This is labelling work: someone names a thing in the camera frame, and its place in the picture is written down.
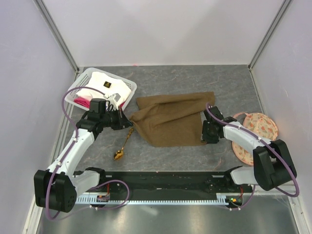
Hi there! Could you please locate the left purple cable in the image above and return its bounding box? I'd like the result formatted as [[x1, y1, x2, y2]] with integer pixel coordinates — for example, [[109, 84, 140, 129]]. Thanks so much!
[[45, 86, 130, 221]]

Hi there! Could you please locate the pink folded cloth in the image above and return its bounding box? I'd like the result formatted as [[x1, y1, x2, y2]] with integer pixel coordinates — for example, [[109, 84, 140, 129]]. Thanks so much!
[[74, 97, 90, 109]]

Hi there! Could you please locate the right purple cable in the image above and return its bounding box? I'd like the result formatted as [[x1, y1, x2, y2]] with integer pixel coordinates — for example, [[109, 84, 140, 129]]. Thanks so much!
[[205, 102, 300, 212]]

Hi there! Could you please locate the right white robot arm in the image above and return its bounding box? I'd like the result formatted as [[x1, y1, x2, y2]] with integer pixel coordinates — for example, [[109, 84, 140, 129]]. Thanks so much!
[[202, 104, 299, 196]]

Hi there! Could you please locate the gold ornate spoon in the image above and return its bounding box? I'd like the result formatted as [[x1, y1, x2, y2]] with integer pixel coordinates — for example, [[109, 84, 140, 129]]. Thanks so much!
[[113, 127, 134, 160]]

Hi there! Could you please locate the white folded t-shirt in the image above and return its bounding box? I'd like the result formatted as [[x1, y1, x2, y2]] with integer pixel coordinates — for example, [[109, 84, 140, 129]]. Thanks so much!
[[76, 72, 131, 107]]

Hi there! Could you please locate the brown cloth napkin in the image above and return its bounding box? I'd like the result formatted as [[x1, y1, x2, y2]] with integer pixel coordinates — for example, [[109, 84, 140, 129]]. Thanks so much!
[[130, 92, 215, 147]]

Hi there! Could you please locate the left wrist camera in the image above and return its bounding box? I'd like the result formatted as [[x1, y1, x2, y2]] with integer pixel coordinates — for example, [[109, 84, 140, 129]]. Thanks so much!
[[104, 93, 122, 108]]

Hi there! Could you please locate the purple cable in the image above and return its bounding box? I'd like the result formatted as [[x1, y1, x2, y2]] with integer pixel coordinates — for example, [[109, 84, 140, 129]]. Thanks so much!
[[45, 86, 130, 221], [205, 102, 300, 212]]

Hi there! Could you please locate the floral pink hat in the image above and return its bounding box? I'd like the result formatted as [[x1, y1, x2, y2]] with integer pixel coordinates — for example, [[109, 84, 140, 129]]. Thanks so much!
[[232, 112, 279, 166]]

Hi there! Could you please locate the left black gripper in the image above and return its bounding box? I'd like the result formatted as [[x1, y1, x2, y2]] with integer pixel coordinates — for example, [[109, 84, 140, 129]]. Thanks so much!
[[100, 106, 133, 131]]

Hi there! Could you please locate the slotted cable duct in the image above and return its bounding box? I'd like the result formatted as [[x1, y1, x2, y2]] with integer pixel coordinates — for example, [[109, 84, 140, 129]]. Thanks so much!
[[75, 194, 242, 205]]

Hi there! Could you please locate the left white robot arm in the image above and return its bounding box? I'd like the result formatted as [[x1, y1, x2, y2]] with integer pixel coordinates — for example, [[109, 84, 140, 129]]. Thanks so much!
[[34, 98, 132, 213]]

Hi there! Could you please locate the white plastic basket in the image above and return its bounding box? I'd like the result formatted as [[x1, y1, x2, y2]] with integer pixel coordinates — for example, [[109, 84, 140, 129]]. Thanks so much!
[[65, 68, 137, 111]]

